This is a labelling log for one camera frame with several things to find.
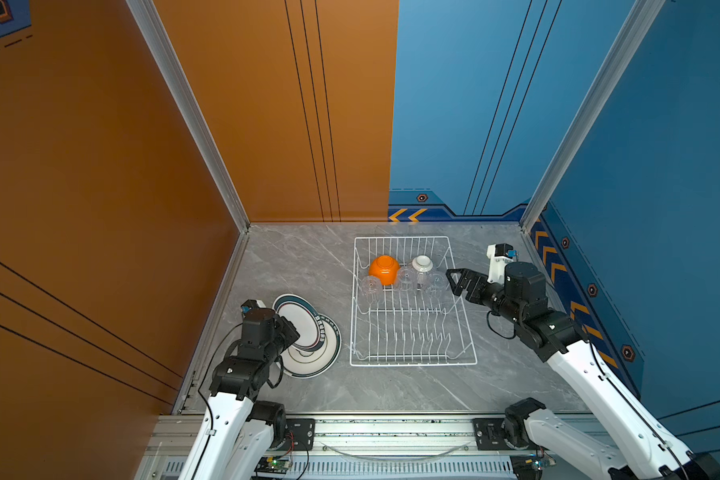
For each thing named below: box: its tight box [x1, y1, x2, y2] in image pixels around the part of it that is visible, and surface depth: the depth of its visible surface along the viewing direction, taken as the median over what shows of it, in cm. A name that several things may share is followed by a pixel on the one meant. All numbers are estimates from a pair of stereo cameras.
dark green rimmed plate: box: [281, 314, 342, 379], surface depth 86 cm
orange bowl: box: [368, 255, 400, 286], surface depth 101 cm
